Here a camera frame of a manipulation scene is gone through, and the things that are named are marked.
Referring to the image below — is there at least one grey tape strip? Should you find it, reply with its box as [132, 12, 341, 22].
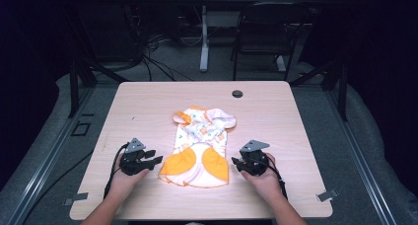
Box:
[63, 191, 90, 206]
[315, 187, 339, 202]

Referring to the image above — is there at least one black tape square outline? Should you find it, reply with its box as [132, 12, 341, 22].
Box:
[70, 120, 93, 137]

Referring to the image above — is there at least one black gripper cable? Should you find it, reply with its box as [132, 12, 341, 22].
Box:
[103, 142, 130, 200]
[264, 155, 289, 200]

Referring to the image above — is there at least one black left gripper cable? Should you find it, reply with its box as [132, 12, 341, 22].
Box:
[103, 142, 130, 200]

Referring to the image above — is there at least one black chair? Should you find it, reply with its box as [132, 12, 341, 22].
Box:
[231, 1, 312, 82]

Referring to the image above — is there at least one black floor cables bundle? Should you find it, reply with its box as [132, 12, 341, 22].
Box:
[140, 34, 195, 83]

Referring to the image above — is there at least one black metal stand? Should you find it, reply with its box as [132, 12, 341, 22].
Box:
[64, 7, 130, 118]
[289, 58, 349, 122]

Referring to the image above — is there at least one white table foot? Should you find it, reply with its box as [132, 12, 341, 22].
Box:
[275, 54, 288, 73]

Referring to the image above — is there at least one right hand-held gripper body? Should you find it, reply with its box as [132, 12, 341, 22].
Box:
[239, 139, 271, 178]

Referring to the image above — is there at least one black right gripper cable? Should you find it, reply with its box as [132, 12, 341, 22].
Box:
[264, 155, 289, 200]

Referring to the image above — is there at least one thin black floor cable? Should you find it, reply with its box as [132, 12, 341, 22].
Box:
[20, 149, 96, 225]

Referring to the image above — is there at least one aluminium floor rail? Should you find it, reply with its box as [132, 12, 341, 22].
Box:
[5, 86, 97, 225]
[327, 89, 399, 225]

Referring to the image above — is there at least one orange and white baby romper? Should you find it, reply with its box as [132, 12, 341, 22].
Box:
[158, 105, 238, 189]

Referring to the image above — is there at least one white table leg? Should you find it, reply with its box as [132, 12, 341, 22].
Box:
[199, 5, 210, 73]

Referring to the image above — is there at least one person's left hand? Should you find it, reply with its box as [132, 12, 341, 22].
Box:
[108, 153, 151, 200]

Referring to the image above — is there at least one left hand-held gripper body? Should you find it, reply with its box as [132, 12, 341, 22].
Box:
[118, 137, 156, 177]

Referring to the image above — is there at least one person's right hand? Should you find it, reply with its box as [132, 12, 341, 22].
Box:
[241, 152, 284, 203]

